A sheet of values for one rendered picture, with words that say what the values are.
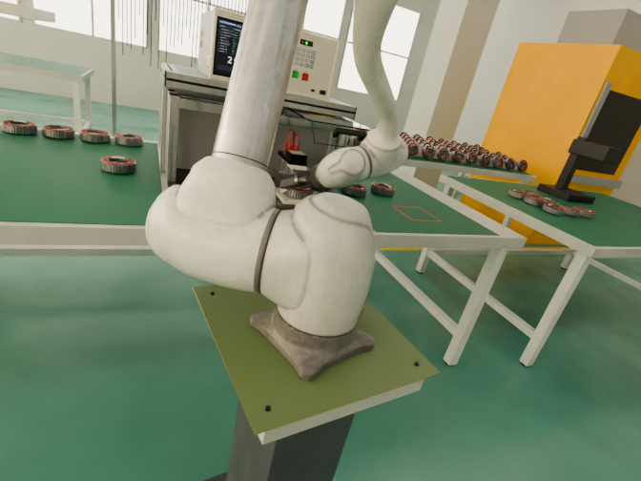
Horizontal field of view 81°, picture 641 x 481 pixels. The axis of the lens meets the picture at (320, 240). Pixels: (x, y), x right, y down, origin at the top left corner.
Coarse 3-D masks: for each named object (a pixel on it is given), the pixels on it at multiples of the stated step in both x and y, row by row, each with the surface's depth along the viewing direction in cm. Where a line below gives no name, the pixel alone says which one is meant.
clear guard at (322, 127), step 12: (288, 108) 139; (312, 120) 119; (324, 120) 126; (336, 120) 133; (348, 120) 142; (324, 132) 120; (324, 144) 118; (336, 144) 120; (348, 144) 122; (360, 144) 124
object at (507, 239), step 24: (432, 192) 204; (480, 216) 179; (0, 240) 87; (24, 240) 89; (48, 240) 91; (72, 240) 93; (96, 240) 95; (120, 240) 98; (144, 240) 100; (384, 240) 132; (408, 240) 136; (432, 240) 141; (456, 240) 146; (480, 240) 151; (504, 240) 157
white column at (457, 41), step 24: (456, 0) 437; (480, 0) 426; (456, 24) 436; (480, 24) 439; (432, 48) 472; (456, 48) 442; (480, 48) 453; (432, 72) 471; (456, 72) 456; (432, 96) 471; (456, 96) 472; (408, 120) 512; (432, 120) 474; (456, 120) 488; (408, 168) 511
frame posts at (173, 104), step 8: (168, 96) 126; (176, 96) 118; (168, 104) 127; (176, 104) 119; (168, 112) 128; (176, 112) 120; (168, 120) 122; (176, 120) 121; (168, 128) 121; (176, 128) 122; (168, 136) 123; (176, 136) 123; (168, 144) 124; (176, 144) 125; (168, 152) 125; (176, 152) 126; (328, 152) 157; (168, 160) 126; (168, 168) 127; (168, 176) 128; (328, 192) 155
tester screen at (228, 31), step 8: (224, 24) 118; (232, 24) 119; (224, 32) 119; (232, 32) 120; (240, 32) 121; (224, 40) 120; (232, 40) 121; (224, 48) 121; (232, 48) 122; (216, 56) 121; (224, 56) 122; (216, 64) 122; (224, 64) 123; (216, 72) 123; (224, 72) 124
